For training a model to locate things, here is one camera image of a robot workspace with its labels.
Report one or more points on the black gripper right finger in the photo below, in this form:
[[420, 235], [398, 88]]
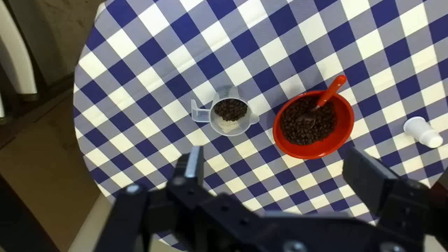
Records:
[[368, 179]]

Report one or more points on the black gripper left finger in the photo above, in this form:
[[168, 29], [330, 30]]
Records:
[[192, 165]]

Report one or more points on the clear plastic measuring jar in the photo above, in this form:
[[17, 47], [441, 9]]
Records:
[[224, 126]]

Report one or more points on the red bowl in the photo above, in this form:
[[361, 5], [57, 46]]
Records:
[[316, 149]]

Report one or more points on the dark coffee beans pile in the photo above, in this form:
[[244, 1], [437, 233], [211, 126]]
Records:
[[302, 126], [231, 109]]

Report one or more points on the small white bottle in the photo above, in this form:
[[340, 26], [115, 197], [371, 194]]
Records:
[[420, 130]]

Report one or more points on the orange plastic spoon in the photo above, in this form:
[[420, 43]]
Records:
[[333, 88]]

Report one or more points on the blue white checkered tablecloth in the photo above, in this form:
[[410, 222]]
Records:
[[154, 50]]

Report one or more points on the white chair frame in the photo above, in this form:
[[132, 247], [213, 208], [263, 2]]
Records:
[[15, 56]]

